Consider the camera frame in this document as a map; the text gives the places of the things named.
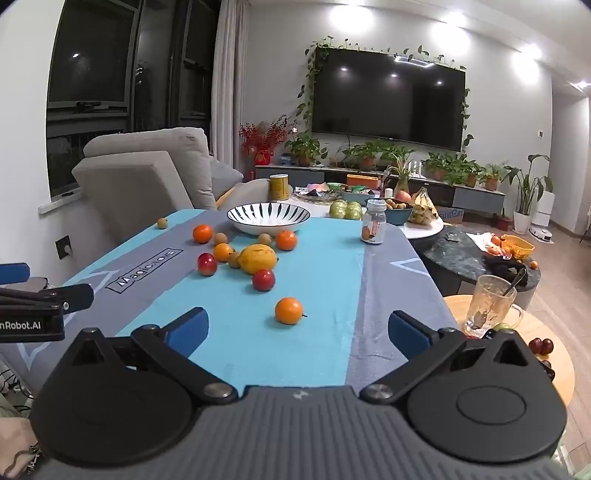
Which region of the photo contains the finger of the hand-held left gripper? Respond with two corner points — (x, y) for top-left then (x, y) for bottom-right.
(0, 263), (31, 286)
(0, 283), (95, 319)

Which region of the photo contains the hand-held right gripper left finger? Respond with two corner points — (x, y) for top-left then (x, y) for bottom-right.
(65, 307), (238, 407)

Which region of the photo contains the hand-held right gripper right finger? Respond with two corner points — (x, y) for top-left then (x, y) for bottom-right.
(360, 311), (539, 404)

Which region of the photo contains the large yellow lemon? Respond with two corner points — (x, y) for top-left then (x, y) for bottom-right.
(239, 244), (279, 275)

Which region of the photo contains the white black striped bowl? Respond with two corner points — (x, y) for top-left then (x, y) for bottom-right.
(226, 202), (311, 236)

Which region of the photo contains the person's left forearm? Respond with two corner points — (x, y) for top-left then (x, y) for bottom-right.
(0, 415), (38, 480)

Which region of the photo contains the glass mug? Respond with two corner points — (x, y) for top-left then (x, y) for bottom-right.
(463, 274), (525, 340)

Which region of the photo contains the dark marble round table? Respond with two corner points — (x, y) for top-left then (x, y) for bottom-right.
(422, 224), (542, 296)

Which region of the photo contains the blue grey tablecloth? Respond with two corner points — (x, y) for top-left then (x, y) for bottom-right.
(0, 209), (462, 393)

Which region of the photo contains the white round coffee table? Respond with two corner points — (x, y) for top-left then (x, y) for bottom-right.
(286, 185), (444, 241)

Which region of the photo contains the black cloth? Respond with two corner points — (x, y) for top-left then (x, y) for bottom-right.
(482, 256), (527, 282)

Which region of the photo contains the plastic vitamin bottle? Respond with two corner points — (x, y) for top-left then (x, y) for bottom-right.
(361, 199), (387, 245)

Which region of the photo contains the dark teal bowl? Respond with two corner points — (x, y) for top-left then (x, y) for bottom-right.
(384, 203), (415, 226)

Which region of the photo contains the white paper sheet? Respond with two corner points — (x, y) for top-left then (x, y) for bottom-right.
(466, 232), (497, 252)

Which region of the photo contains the metal spoon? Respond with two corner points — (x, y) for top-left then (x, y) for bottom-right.
(501, 268), (527, 298)

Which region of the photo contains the grey sofa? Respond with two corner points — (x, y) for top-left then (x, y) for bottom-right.
(71, 127), (278, 259)

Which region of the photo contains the bunch of bananas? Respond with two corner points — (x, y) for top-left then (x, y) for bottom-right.
(409, 187), (440, 225)

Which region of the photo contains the round wooden side table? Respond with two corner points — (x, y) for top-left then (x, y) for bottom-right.
(443, 295), (575, 407)

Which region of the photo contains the tray of green apples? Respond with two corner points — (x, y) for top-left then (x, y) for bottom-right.
(329, 199), (363, 221)

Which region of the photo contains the orange plastic basket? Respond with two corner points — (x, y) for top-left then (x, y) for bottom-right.
(500, 234), (535, 259)

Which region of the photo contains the teal snack basket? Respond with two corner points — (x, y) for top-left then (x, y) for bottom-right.
(341, 188), (377, 206)

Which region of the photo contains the glass vase with plant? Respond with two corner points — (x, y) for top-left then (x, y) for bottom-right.
(385, 154), (423, 195)

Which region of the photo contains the grey throw pillow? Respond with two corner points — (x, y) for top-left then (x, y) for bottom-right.
(209, 156), (245, 198)

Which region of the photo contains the glass plate of snacks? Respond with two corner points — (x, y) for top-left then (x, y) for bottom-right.
(295, 184), (342, 204)

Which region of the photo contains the potted green plant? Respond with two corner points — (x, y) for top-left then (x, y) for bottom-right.
(421, 152), (458, 182)
(284, 131), (328, 167)
(480, 164), (509, 192)
(455, 159), (483, 188)
(339, 141), (384, 171)
(383, 144), (417, 163)

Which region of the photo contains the yellow can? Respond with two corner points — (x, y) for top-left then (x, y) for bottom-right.
(270, 174), (291, 202)

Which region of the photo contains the tall plant white pot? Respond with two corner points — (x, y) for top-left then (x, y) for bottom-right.
(503, 154), (555, 235)

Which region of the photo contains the white vacuum dock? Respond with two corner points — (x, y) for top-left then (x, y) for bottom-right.
(537, 190), (555, 227)

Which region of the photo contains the grey television cabinet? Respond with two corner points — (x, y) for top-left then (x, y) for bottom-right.
(255, 164), (506, 215)

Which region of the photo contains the red flower bouquet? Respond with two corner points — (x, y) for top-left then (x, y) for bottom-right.
(239, 117), (296, 155)

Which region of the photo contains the dark framed window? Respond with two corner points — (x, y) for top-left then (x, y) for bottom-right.
(46, 0), (220, 199)

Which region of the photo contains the white curtain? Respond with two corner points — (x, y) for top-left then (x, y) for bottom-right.
(210, 0), (252, 174)

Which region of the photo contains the green trailing vine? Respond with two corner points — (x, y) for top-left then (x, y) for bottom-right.
(295, 36), (475, 154)

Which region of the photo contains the dark bracelet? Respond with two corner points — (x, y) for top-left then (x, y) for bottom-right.
(14, 442), (42, 476)

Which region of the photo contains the black wall television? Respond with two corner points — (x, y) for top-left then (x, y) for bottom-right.
(311, 45), (467, 153)

